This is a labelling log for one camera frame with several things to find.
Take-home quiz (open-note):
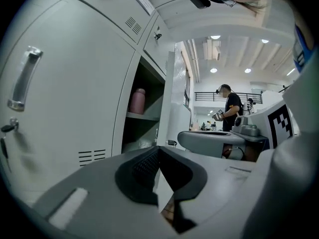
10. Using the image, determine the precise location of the white ceiling air conditioner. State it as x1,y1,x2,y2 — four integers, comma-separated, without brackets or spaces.
202,39,222,62

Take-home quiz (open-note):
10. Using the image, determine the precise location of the glossy poster board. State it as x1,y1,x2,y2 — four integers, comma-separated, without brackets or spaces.
174,41,192,107

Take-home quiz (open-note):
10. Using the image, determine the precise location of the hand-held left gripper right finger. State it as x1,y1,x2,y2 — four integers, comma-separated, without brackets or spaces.
160,145,256,239

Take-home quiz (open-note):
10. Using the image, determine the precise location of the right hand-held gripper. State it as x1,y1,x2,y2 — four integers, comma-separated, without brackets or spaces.
177,97,296,159

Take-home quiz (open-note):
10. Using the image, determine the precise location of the small black-headed key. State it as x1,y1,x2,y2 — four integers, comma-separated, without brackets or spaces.
153,25,163,41
0,117,20,174

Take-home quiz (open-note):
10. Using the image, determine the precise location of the white metal locker cabinet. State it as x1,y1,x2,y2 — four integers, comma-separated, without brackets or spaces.
0,0,175,208

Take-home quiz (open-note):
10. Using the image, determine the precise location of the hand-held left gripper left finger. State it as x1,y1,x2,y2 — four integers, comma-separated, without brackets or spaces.
32,145,180,239

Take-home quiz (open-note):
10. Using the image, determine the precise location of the black metal railing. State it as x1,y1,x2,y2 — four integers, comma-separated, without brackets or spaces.
194,91,263,104

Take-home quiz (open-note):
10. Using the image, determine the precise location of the white partition panel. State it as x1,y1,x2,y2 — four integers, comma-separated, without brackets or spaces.
171,103,194,146

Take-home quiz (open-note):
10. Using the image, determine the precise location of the pink bottle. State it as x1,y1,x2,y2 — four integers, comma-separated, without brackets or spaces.
128,88,147,116

